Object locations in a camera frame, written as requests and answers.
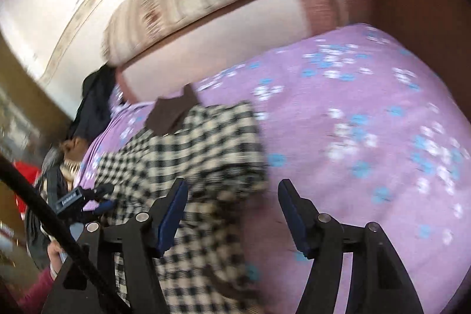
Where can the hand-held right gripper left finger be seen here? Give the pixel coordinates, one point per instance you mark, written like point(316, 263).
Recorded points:
point(172, 216)

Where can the brown garment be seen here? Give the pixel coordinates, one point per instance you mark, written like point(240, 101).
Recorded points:
point(75, 152)

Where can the black garment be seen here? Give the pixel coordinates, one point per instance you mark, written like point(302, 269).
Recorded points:
point(95, 104)

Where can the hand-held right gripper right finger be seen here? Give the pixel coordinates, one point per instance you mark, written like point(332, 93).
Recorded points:
point(294, 222)

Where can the grey garment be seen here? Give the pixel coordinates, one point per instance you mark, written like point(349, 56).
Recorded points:
point(51, 167)

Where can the person's left hand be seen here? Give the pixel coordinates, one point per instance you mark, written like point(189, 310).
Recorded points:
point(57, 258)

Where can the pink blanket with brown stripe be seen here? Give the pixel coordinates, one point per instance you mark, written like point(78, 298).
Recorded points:
point(220, 49)

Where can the purple floral bedsheet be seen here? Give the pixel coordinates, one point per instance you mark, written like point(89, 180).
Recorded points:
point(331, 170)

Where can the wooden furniture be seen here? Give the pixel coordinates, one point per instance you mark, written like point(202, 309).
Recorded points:
point(29, 78)

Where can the black and beige checked coat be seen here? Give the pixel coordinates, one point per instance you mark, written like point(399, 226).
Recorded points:
point(220, 152)

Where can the person's left forearm pink sleeve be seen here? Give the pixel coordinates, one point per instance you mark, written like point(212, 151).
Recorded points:
point(35, 293)

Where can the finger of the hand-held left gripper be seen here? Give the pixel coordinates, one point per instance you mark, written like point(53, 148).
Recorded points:
point(105, 189)
point(106, 207)

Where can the red cloth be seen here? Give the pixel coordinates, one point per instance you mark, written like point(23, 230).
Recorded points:
point(25, 178)

